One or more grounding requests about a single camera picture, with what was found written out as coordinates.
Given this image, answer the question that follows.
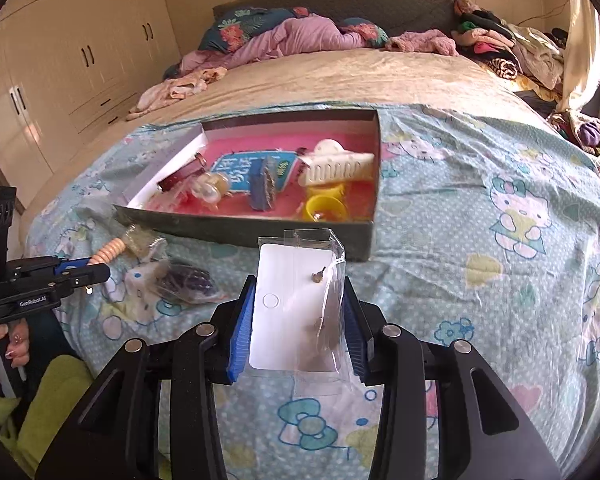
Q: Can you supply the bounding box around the dark red hair clip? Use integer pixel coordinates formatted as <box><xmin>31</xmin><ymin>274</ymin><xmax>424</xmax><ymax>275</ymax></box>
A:
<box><xmin>157</xmin><ymin>152</ymin><xmax>207</xmax><ymax>194</ymax></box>

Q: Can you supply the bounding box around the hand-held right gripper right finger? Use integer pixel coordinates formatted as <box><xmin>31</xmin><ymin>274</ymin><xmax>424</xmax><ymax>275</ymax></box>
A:
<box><xmin>342</xmin><ymin>277</ymin><xmax>563</xmax><ymax>480</ymax></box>

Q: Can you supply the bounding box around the white claw hair clip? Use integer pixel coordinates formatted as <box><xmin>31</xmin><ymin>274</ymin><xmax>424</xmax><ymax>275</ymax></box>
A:
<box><xmin>294</xmin><ymin>139</ymin><xmax>376</xmax><ymax>188</ymax></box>

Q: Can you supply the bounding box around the pink orange garment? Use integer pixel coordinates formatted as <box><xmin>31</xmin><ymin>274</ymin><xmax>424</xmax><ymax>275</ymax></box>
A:
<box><xmin>126</xmin><ymin>66</ymin><xmax>229</xmax><ymax>121</ymax></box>

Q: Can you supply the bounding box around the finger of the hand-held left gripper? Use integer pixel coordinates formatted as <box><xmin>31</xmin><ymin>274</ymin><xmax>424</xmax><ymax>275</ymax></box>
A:
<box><xmin>54</xmin><ymin>256</ymin><xmax>93</xmax><ymax>275</ymax></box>
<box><xmin>55</xmin><ymin>262</ymin><xmax>112</xmax><ymax>293</ymax></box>

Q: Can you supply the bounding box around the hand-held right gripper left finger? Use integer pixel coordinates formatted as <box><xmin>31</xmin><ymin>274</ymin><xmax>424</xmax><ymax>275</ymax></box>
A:
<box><xmin>35</xmin><ymin>275</ymin><xmax>258</xmax><ymax>480</ymax></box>

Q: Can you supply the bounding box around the purple duvet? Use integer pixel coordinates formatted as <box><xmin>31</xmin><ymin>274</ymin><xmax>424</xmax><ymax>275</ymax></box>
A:
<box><xmin>162</xmin><ymin>15</ymin><xmax>390</xmax><ymax>82</ymax></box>

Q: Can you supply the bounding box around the cream wardrobe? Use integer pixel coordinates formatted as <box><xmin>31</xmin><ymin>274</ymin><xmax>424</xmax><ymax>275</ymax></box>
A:
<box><xmin>0</xmin><ymin>0</ymin><xmax>182</xmax><ymax>203</ymax></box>

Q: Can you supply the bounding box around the purple accessory in clear bag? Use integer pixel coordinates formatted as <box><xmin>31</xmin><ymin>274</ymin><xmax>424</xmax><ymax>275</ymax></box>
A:
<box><xmin>155</xmin><ymin>260</ymin><xmax>227</xmax><ymax>307</ymax></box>

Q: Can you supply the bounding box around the person's left hand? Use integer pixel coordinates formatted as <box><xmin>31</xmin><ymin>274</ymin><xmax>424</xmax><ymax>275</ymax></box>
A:
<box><xmin>0</xmin><ymin>321</ymin><xmax>32</xmax><ymax>387</ymax></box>

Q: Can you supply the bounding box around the person's green clothing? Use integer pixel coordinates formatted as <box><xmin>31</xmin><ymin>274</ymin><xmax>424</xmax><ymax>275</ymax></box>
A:
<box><xmin>0</xmin><ymin>355</ymin><xmax>97</xmax><ymax>479</ymax></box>

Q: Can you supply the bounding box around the dark floral pillow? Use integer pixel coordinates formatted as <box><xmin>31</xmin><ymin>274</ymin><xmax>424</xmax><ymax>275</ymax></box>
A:
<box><xmin>197</xmin><ymin>7</ymin><xmax>307</xmax><ymax>54</ymax></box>

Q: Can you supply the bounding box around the thin wall cable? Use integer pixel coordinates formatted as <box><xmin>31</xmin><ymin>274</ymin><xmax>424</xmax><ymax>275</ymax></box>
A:
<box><xmin>517</xmin><ymin>1</ymin><xmax>572</xmax><ymax>27</ymax></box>

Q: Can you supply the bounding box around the pink fluffy garment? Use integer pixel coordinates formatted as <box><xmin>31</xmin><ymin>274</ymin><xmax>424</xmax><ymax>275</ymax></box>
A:
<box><xmin>384</xmin><ymin>29</ymin><xmax>459</xmax><ymax>57</ymax></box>

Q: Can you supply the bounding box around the purple garment heap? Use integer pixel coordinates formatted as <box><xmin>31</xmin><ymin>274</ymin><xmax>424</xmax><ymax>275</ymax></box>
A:
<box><xmin>547</xmin><ymin>107</ymin><xmax>600</xmax><ymax>172</ymax></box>

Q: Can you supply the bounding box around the earring card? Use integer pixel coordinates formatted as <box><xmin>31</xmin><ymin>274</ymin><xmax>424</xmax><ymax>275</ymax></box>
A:
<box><xmin>248</xmin><ymin>227</ymin><xmax>354</xmax><ymax>397</ymax></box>

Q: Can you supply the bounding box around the grey cardboard box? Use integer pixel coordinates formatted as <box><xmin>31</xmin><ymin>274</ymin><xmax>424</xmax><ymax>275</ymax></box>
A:
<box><xmin>112</xmin><ymin>109</ymin><xmax>383</xmax><ymax>262</ymax></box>

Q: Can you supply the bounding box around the grey bed headboard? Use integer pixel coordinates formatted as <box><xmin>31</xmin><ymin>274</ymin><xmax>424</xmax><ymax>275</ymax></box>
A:
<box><xmin>212</xmin><ymin>0</ymin><xmax>463</xmax><ymax>52</ymax></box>

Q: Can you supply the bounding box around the pile of mixed clothes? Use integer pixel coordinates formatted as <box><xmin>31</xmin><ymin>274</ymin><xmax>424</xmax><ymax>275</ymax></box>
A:
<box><xmin>452</xmin><ymin>0</ymin><xmax>567</xmax><ymax>104</ymax></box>

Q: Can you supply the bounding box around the cream curtain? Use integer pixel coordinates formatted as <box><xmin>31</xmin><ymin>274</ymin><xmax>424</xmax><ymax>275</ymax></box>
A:
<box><xmin>555</xmin><ymin>0</ymin><xmax>600</xmax><ymax>115</ymax></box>

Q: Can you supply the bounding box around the cartoon cat print blanket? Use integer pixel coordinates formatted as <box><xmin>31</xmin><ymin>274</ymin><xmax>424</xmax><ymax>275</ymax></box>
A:
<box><xmin>27</xmin><ymin>102</ymin><xmax>600</xmax><ymax>480</ymax></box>

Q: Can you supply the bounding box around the white pearl hair clip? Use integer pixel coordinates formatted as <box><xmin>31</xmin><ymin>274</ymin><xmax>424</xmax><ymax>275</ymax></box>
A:
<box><xmin>124</xmin><ymin>261</ymin><xmax>171</xmax><ymax>312</ymax></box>

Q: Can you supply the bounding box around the small blue box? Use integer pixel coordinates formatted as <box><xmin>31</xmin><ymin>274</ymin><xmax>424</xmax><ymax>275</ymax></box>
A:
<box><xmin>250</xmin><ymin>156</ymin><xmax>282</xmax><ymax>211</ymax></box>

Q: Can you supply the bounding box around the beige bedsheet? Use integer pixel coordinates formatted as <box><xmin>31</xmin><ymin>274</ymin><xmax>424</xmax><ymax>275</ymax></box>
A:
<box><xmin>17</xmin><ymin>47</ymin><xmax>556</xmax><ymax>231</ymax></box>

